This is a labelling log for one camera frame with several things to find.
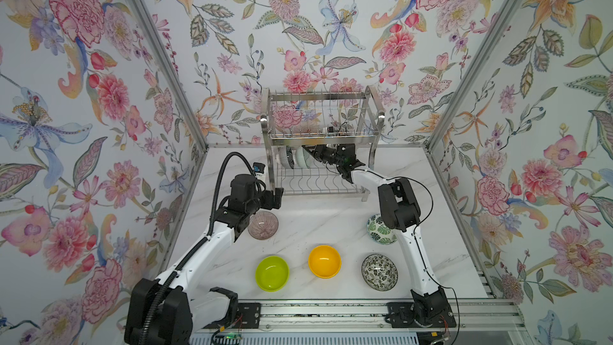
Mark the black white floral bowl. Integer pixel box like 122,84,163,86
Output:
361,253,398,292

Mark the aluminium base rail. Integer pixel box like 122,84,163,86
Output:
191,296,528,334

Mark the pale green bowl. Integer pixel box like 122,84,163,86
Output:
295,147,313,169

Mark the dark patterned bowl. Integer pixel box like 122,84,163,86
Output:
278,146,295,170

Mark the yellow bowl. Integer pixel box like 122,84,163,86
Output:
308,245,342,279

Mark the black corrugated cable hose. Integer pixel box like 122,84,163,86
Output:
138,152,257,345

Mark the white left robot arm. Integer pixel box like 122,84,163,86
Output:
124,174,284,344

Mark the green leaf pattern bowl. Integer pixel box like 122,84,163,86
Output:
367,214,397,245

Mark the pink striped bowl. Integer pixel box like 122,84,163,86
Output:
247,211,279,241

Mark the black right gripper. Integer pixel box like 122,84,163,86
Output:
303,142,346,169

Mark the lime green bowl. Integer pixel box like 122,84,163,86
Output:
255,256,290,292

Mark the stainless steel dish rack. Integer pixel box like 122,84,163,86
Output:
260,86,386,201

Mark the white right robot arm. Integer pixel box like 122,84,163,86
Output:
306,145,460,328

